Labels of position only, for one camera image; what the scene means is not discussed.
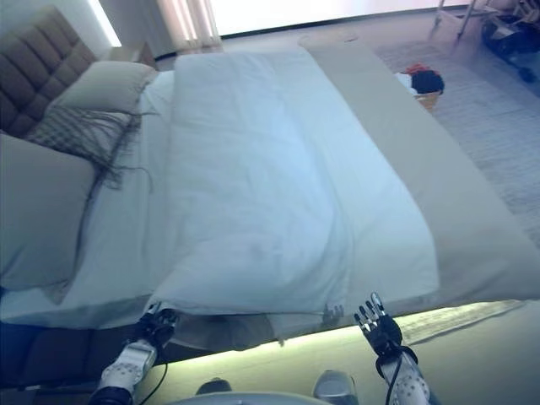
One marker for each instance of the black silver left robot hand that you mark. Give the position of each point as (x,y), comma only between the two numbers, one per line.
(156,327)

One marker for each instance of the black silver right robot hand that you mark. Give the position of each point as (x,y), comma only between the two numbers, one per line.
(386,333)

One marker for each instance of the white duvet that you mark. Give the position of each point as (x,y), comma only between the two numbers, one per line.
(274,169)

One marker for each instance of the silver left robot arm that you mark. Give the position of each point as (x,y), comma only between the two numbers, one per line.
(122,367)

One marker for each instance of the large beige pillow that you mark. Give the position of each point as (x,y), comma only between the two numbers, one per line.
(38,211)

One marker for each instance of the grey woven fringed cushion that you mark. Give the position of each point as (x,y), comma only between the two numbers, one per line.
(63,126)

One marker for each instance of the wicker laundry basket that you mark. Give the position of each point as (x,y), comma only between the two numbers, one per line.
(428,102)

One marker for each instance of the small beige pillow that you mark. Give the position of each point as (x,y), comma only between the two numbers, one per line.
(105,84)

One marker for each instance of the white garment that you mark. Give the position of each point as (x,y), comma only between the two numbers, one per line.
(404,79)

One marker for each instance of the red garment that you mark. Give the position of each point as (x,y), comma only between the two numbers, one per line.
(415,68)

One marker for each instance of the light wooden nightstand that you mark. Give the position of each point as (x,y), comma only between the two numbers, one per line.
(131,55)

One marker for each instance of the sheer striped curtain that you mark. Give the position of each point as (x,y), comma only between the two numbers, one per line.
(185,21)

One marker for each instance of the metal frame stand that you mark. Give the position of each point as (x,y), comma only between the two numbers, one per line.
(447,12)

